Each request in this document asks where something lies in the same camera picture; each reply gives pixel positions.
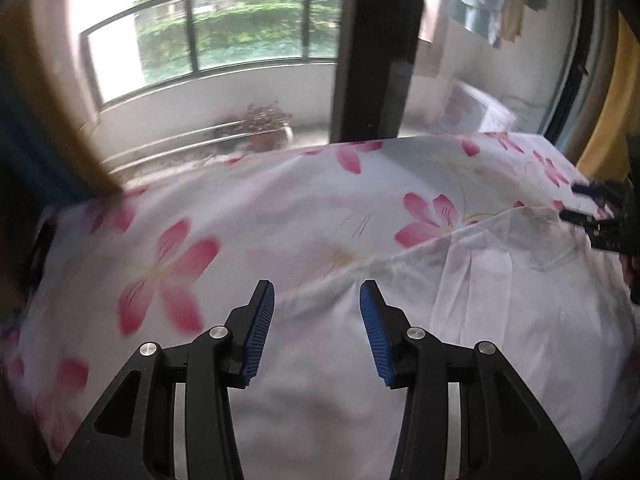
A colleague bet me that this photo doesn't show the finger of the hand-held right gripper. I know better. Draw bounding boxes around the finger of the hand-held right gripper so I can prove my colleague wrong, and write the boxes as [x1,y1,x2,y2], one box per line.
[571,182,618,198]
[560,209,601,231]

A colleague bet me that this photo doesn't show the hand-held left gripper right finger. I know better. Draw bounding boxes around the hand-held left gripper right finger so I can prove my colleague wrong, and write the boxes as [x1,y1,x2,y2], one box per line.
[360,280,583,480]

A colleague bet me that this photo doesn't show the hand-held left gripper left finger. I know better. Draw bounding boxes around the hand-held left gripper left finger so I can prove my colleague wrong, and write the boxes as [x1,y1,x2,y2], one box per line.
[52,280,275,480]

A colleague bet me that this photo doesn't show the white garment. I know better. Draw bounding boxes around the white garment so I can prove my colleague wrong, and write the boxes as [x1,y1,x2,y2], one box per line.
[225,207,636,480]

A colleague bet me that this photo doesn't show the yellow curtain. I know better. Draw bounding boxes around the yellow curtain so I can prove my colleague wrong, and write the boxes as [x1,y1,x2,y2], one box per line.
[575,10,640,181]
[0,0,126,198]

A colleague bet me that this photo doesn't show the floral bed sheet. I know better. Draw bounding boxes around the floral bed sheet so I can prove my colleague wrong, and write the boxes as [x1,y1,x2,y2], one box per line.
[0,132,621,466]

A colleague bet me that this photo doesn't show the white air conditioner unit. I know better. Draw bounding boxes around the white air conditioner unit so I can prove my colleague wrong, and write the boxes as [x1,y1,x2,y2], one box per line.
[442,82,518,134]

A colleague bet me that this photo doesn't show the beige hanging garment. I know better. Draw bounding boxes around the beige hanging garment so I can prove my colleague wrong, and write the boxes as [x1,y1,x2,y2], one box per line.
[500,0,532,44]

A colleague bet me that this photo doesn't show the potted plant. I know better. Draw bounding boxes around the potted plant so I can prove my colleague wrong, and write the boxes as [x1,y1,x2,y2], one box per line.
[240,102,294,153]

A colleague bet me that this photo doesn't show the black door pillar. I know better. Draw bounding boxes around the black door pillar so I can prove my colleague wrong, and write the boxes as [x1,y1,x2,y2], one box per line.
[329,0,432,144]

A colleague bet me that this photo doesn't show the metal balcony rail pipes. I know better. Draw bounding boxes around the metal balcony rail pipes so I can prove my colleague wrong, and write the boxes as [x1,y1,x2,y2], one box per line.
[100,120,294,172]

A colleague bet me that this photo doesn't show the balcony window frame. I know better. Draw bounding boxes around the balcony window frame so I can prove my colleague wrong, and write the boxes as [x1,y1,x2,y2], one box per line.
[80,0,346,112]

